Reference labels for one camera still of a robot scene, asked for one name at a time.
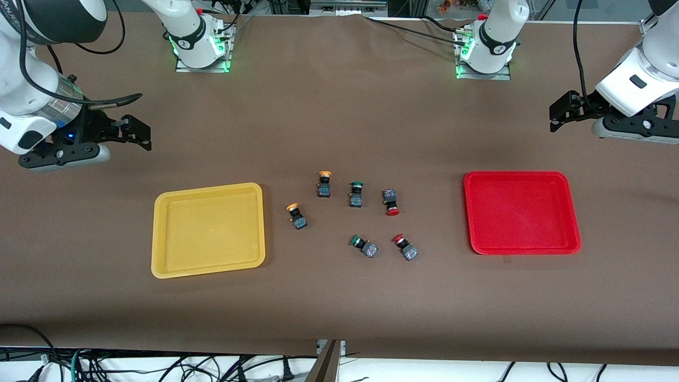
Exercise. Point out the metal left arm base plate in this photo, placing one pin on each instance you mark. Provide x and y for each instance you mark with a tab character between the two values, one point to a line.
504	75

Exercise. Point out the aluminium frame rail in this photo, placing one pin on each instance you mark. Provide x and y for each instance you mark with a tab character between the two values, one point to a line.
347	5

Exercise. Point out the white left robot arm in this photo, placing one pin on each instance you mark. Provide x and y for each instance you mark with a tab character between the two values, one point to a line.
498	37

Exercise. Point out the red plastic tray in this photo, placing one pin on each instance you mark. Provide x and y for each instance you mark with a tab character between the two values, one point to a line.
520	212

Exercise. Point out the brown table cover mat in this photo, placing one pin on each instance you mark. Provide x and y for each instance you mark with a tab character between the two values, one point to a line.
339	307

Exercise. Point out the brown table support post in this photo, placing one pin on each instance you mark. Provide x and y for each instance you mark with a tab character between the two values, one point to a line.
326	366

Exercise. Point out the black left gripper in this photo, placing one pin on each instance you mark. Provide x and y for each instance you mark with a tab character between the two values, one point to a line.
593	107

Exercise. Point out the yellow plastic tray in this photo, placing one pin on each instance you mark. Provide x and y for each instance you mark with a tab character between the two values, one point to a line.
207	233

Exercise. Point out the green mushroom push button switch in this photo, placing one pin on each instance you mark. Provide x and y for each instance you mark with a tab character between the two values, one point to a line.
367	248
355	199

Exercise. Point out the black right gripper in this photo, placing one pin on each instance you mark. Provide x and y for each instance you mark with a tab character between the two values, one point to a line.
91	129

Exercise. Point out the red mushroom push button switch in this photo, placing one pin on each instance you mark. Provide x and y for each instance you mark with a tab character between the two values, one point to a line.
391	199
407	250

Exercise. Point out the yellow mushroom push button switch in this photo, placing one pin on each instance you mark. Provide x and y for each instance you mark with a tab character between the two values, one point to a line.
298	220
324	190

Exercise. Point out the aluminium corner profile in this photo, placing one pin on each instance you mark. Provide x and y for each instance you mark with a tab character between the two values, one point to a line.
647	26

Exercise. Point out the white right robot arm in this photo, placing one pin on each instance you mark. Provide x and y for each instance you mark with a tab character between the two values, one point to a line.
26	90

